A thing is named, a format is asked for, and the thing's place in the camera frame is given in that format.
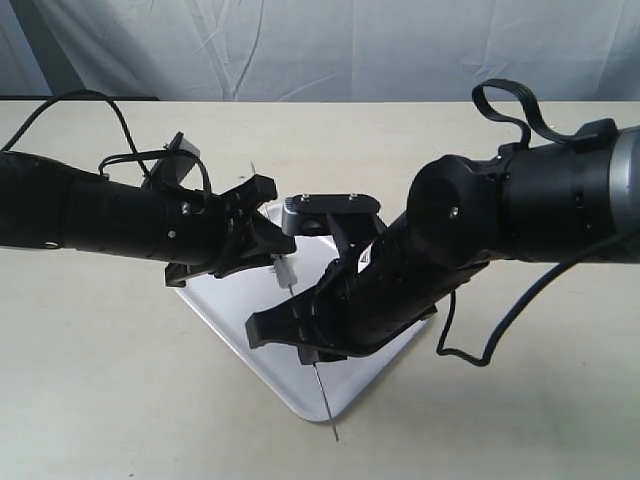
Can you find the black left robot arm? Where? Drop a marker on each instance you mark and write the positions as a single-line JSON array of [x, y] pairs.
[[47, 205]]

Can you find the grey fabric backdrop curtain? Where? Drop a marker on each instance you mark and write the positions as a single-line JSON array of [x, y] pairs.
[[326, 51]]

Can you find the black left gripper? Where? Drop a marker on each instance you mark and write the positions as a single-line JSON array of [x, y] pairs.
[[223, 239]]

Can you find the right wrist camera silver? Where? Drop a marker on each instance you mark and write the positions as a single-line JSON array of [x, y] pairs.
[[351, 219]]

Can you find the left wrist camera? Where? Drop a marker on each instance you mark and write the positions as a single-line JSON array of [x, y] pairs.
[[176, 161]]

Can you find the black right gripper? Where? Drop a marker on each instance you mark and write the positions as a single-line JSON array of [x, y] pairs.
[[340, 317]]

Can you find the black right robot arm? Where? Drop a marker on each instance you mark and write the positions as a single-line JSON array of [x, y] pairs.
[[568, 202]]

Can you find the thin metal skewer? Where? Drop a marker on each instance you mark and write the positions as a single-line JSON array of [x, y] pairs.
[[303, 388]]

